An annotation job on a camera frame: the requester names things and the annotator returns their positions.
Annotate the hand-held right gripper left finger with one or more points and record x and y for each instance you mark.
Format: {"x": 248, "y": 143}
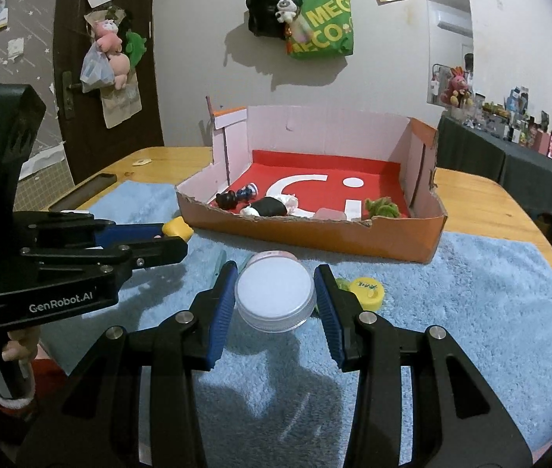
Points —
{"x": 222, "y": 312}

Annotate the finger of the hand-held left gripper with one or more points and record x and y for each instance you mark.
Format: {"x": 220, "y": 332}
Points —
{"x": 130, "y": 233}
{"x": 159, "y": 251}

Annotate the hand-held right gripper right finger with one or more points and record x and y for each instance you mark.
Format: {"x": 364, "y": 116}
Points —
{"x": 327, "y": 317}

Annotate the blond figurine with pink base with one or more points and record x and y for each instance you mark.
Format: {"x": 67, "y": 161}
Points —
{"x": 178, "y": 229}

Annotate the yellow round cap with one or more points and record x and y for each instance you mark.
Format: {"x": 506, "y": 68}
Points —
{"x": 366, "y": 292}

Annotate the teal plastic clip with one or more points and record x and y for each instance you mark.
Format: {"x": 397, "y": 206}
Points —
{"x": 219, "y": 262}

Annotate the lilac round case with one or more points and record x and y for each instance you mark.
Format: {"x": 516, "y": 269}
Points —
{"x": 271, "y": 254}

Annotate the orange cardboard box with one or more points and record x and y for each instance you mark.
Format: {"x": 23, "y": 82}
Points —
{"x": 305, "y": 239}

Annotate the black-headed mouse figurine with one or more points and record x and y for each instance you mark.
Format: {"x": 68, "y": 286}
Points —
{"x": 227, "y": 200}

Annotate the small clear plastic container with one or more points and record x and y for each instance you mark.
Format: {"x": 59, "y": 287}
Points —
{"x": 329, "y": 214}

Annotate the black and white bundle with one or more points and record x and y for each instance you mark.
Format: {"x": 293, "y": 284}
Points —
{"x": 271, "y": 206}

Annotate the person's left hand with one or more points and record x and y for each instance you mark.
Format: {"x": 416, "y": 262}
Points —
{"x": 20, "y": 348}

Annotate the dark brown door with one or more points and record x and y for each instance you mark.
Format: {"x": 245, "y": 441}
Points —
{"x": 86, "y": 146}

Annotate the blue fluffy towel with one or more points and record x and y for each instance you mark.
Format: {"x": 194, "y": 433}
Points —
{"x": 451, "y": 302}

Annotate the beige hanging bag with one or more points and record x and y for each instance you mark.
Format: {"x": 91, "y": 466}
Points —
{"x": 120, "y": 107}

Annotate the clear plastic bag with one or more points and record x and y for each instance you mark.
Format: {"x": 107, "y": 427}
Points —
{"x": 93, "y": 70}

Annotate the pink stick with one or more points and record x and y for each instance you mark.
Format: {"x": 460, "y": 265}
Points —
{"x": 209, "y": 105}

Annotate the pale pink plush toy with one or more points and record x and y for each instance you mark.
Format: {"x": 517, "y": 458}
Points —
{"x": 121, "y": 66}

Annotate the green plush toy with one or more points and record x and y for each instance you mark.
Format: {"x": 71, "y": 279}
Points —
{"x": 135, "y": 48}

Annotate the side table with dark cloth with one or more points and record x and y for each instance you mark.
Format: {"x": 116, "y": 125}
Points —
{"x": 480, "y": 151}

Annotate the black bag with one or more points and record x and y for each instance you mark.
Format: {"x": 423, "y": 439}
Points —
{"x": 261, "y": 9}

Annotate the pink rabbit plush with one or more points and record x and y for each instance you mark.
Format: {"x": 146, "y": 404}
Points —
{"x": 457, "y": 85}

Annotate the row of small bottles and boxes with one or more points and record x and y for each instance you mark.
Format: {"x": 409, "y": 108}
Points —
{"x": 524, "y": 126}

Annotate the green tote bag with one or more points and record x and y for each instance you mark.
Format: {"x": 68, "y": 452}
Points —
{"x": 324, "y": 24}

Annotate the wall mirror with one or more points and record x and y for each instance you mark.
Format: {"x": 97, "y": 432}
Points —
{"x": 446, "y": 48}

